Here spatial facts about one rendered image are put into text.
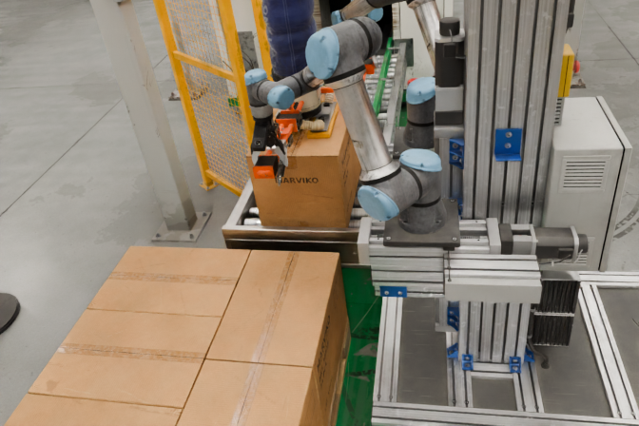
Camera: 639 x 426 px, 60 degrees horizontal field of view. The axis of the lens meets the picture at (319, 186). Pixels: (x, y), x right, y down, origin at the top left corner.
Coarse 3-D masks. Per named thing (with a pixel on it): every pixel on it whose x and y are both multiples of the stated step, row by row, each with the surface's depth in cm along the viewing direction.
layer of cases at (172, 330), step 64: (128, 256) 253; (192, 256) 248; (256, 256) 243; (320, 256) 238; (128, 320) 219; (192, 320) 215; (256, 320) 211; (320, 320) 207; (64, 384) 196; (128, 384) 193; (192, 384) 190; (256, 384) 187; (320, 384) 203
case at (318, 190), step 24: (312, 120) 255; (336, 120) 253; (312, 144) 237; (336, 144) 234; (288, 168) 235; (312, 168) 232; (336, 168) 230; (360, 168) 290; (264, 192) 244; (288, 192) 242; (312, 192) 239; (336, 192) 237; (264, 216) 252; (288, 216) 249; (312, 216) 247; (336, 216) 244
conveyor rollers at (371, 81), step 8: (392, 56) 420; (392, 64) 405; (376, 72) 400; (392, 72) 391; (368, 80) 386; (376, 80) 385; (392, 80) 383; (368, 88) 379; (376, 88) 378; (384, 88) 370; (384, 96) 362; (384, 104) 354; (384, 112) 347; (384, 120) 333; (360, 184) 283; (256, 208) 272; (256, 216) 272; (352, 216) 261; (360, 216) 260; (248, 224) 264; (256, 224) 263; (352, 224) 253
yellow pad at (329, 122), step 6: (336, 102) 263; (336, 108) 258; (330, 114) 252; (336, 114) 254; (324, 120) 248; (330, 120) 248; (324, 126) 243; (330, 126) 243; (312, 132) 241; (318, 132) 240; (324, 132) 240; (330, 132) 240; (312, 138) 241
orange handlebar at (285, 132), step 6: (366, 72) 261; (324, 90) 249; (330, 90) 248; (294, 102) 242; (300, 102) 240; (300, 108) 236; (282, 126) 223; (288, 126) 222; (282, 132) 217; (288, 132) 217; (282, 138) 215; (270, 150) 208; (258, 174) 197; (264, 174) 195; (270, 174) 196
